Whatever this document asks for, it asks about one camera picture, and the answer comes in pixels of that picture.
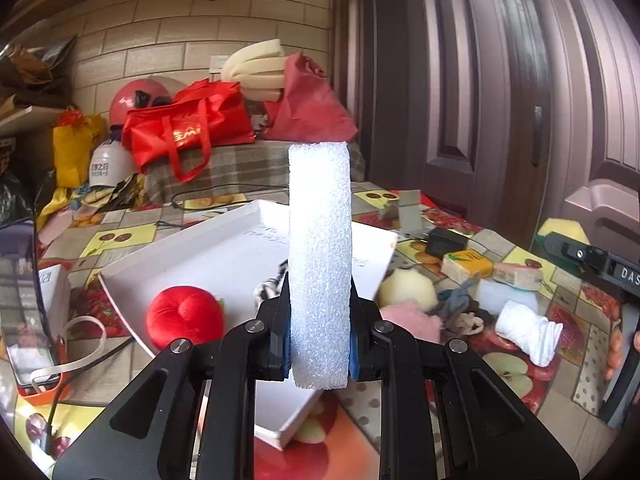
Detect beige and dark cloth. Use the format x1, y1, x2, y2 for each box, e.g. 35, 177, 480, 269
447, 310, 497, 343

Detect white helmet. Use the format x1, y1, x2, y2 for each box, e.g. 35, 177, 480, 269
89, 140, 138, 188

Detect white rolled sock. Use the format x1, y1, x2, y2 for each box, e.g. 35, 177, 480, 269
495, 300, 564, 367

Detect dark red cloth bag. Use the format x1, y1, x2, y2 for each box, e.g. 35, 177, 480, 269
262, 52, 360, 143

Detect pink wrapped sponge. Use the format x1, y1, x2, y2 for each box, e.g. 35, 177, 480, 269
492, 261, 544, 291

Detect black cable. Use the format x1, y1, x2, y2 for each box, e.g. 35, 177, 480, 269
170, 184, 291, 211

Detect red tote bag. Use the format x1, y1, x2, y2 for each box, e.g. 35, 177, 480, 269
121, 79, 257, 183

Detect white cardboard box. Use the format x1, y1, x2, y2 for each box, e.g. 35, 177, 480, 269
37, 264, 72, 336

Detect orange phone holder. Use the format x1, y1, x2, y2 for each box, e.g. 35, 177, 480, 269
15, 337, 70, 407

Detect red helmet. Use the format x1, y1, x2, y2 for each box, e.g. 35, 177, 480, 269
109, 79, 173, 128

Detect fruit print tablecloth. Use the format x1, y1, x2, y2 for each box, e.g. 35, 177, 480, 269
10, 180, 631, 480

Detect black and white striped cloth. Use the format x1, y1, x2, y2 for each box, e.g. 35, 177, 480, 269
252, 260, 290, 316

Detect grey block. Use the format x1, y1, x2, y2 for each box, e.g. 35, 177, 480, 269
378, 190, 426, 236

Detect person's right hand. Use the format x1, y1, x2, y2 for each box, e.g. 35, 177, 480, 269
604, 329, 640, 382

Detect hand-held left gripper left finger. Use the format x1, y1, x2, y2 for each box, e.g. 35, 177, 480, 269
52, 265, 293, 480

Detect grey sock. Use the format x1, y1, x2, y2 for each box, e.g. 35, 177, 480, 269
435, 279, 481, 331

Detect black power adapter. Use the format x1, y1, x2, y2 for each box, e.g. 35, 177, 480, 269
425, 227, 469, 259

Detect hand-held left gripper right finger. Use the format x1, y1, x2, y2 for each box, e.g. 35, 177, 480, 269
347, 280, 581, 480

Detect pink fluffy cloth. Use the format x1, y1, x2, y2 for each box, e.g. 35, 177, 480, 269
380, 300, 443, 345

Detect white flat cable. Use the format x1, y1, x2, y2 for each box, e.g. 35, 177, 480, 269
30, 316, 108, 393

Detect cream plush ball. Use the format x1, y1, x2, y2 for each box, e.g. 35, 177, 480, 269
377, 268, 440, 313

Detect red plush apple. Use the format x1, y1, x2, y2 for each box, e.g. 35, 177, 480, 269
146, 286, 225, 352

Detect brown door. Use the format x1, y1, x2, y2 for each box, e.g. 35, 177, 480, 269
370, 0, 640, 256

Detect white tray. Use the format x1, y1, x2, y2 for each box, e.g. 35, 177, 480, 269
97, 200, 399, 452

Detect plaid cloth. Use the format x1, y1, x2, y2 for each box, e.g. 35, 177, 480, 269
145, 140, 366, 206

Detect cream foam strips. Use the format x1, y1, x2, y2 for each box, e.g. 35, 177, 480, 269
220, 38, 288, 103

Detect yellow wrapped sponge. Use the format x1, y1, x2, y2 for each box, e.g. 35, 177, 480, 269
441, 249, 495, 283

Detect small white foam slab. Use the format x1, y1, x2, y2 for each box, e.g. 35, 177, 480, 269
475, 279, 541, 316

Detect yellow shopping bag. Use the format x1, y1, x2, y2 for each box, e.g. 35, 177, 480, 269
52, 107, 108, 188

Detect white foam block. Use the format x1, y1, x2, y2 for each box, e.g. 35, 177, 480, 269
288, 141, 353, 390

